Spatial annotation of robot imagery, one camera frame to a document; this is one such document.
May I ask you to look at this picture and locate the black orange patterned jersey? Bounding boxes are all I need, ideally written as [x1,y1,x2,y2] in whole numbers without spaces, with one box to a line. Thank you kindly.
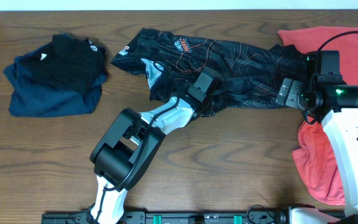
[111,29,306,109]

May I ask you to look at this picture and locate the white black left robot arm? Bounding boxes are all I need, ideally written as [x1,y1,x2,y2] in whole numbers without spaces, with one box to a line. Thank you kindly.
[89,91,226,223]

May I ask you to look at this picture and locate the red t-shirt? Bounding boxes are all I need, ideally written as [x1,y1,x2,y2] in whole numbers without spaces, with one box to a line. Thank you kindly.
[278,27,358,213]

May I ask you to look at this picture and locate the folded black shirt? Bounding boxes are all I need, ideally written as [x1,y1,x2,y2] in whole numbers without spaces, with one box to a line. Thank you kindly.
[19,34,106,93]

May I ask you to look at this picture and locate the folded navy blue shirt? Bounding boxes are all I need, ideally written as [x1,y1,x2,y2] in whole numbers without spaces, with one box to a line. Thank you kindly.
[3,51,107,118]

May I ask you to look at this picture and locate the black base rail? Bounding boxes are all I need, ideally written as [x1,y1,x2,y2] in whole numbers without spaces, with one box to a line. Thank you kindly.
[40,205,290,224]

